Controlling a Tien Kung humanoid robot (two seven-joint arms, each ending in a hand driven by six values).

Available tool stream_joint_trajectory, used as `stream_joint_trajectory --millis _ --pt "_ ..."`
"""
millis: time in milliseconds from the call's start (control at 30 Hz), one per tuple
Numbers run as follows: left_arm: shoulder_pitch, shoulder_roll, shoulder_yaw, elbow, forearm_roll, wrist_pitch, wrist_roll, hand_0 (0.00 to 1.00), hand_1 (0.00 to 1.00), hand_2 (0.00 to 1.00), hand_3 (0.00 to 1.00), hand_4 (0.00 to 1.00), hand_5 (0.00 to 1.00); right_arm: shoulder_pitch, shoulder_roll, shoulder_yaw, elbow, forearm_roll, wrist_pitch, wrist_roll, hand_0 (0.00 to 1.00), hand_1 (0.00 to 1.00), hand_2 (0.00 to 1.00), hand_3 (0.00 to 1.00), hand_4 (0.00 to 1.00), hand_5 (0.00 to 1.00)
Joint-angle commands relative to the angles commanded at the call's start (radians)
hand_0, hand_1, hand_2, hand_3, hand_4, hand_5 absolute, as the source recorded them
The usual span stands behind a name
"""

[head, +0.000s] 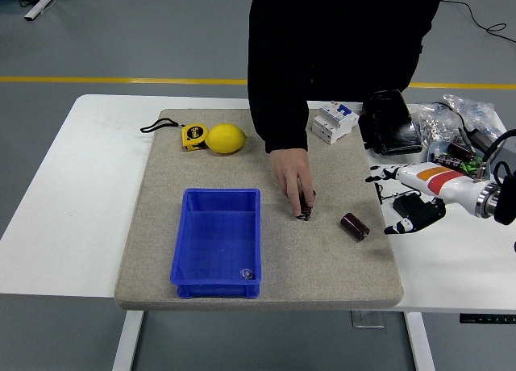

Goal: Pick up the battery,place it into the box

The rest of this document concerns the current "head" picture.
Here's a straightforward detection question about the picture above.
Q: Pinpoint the dark printed battery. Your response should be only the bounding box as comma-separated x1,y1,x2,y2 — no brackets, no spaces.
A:
433,154,464,169

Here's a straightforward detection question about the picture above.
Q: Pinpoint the light blue bowl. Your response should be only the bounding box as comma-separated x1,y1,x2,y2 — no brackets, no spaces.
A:
427,140,493,175

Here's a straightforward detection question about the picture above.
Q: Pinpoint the black table control panel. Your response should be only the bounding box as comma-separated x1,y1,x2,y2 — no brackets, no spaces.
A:
459,313,516,325

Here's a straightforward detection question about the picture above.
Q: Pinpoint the yellow tape measure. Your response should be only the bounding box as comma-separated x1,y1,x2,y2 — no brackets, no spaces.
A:
139,119,210,152

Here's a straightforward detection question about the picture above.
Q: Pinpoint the white table leg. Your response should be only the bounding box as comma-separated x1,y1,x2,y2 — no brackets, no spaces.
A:
405,312,436,371
111,311,144,371

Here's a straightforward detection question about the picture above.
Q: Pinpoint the clear bag of blue parts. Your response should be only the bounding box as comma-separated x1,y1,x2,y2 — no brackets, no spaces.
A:
442,93,508,146

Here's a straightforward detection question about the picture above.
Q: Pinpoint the white circuit breaker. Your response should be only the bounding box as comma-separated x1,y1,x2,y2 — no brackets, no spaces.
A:
310,100,360,145

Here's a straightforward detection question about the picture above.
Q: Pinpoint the black plug with cord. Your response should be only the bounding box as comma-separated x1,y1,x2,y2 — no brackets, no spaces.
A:
375,182,423,219

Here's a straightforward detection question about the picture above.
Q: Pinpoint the yellow lemon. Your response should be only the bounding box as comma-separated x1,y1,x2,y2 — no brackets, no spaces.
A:
205,123,248,154

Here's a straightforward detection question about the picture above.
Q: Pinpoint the black power adapter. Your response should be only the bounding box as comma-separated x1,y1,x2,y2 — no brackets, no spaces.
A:
457,124,497,152

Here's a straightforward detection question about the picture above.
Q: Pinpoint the white table leg frame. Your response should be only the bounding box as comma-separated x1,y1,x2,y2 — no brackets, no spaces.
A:
23,0,68,22

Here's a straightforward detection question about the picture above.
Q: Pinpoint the blue plastic box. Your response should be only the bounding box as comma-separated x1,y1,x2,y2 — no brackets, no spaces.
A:
169,187,263,299

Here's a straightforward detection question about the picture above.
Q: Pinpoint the clear bag of washers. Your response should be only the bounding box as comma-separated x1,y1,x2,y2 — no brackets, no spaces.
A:
410,102,464,152

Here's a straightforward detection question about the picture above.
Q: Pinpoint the black rectangular case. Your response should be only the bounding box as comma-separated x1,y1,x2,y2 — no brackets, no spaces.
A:
357,89,423,156

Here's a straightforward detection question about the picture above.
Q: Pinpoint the white table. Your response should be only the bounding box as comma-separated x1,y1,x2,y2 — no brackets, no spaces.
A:
0,94,516,314

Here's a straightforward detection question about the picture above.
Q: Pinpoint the black floor cable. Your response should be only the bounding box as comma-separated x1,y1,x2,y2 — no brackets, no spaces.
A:
439,0,516,45

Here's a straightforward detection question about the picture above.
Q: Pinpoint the person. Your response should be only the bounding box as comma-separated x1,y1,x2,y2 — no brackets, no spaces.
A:
246,0,447,154

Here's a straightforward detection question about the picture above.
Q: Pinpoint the grey-brown mat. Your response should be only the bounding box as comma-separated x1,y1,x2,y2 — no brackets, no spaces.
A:
114,107,405,312

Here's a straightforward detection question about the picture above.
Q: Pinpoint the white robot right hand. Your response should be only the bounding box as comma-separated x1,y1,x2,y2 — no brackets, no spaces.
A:
365,163,491,236

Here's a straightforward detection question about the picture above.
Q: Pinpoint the person's right hand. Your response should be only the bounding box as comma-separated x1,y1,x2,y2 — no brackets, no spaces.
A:
268,148,318,218

